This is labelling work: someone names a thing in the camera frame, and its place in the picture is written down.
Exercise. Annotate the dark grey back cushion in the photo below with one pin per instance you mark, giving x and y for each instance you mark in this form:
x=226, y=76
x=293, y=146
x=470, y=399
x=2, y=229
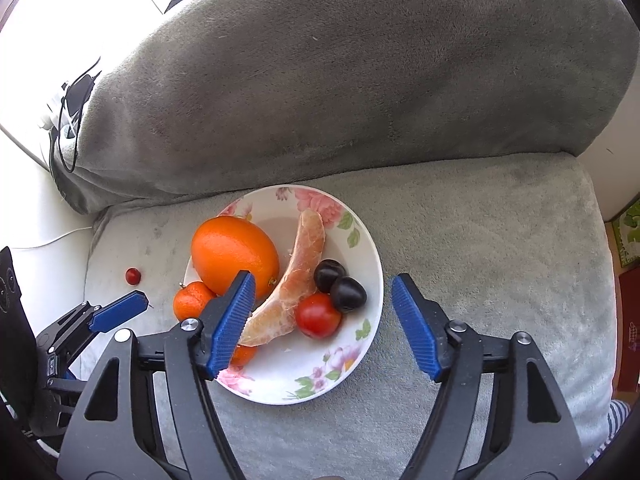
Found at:
x=350, y=70

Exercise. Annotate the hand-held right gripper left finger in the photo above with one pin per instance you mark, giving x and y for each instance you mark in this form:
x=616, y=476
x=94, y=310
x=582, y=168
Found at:
x=232, y=320

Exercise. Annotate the small red cherry tomato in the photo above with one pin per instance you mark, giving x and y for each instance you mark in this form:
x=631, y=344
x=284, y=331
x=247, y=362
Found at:
x=133, y=275

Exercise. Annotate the dark cherry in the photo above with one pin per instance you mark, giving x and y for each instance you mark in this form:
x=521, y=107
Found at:
x=329, y=274
x=348, y=295

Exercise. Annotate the green printed box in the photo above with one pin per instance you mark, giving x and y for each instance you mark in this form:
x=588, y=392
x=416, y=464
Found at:
x=627, y=237

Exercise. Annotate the large orange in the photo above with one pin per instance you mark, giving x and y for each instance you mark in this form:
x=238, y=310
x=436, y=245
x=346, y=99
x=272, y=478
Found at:
x=230, y=252

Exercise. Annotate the white floral plate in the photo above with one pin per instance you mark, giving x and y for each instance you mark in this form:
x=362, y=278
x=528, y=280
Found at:
x=300, y=370

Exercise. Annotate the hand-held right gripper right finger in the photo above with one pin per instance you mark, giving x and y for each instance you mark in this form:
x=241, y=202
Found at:
x=415, y=330

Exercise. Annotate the orange kumquat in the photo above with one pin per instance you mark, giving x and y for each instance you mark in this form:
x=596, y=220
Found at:
x=244, y=355
x=192, y=302

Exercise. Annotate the light grey seat cushion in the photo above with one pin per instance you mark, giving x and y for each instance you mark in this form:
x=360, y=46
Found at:
x=480, y=240

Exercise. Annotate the large red cherry tomato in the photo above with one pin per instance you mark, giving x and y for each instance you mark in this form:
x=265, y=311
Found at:
x=318, y=315

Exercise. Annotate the striped cloth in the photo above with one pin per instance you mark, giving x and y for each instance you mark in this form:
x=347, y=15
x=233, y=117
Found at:
x=612, y=430

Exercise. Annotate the red box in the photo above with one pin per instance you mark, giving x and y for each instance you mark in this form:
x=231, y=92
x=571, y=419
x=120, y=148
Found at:
x=629, y=330

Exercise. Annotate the peeled pomelo segment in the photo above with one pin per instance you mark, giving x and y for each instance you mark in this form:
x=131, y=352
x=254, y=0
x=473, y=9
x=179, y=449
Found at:
x=300, y=265

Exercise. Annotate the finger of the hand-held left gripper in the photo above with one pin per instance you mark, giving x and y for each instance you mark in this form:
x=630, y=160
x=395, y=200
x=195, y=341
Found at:
x=120, y=310

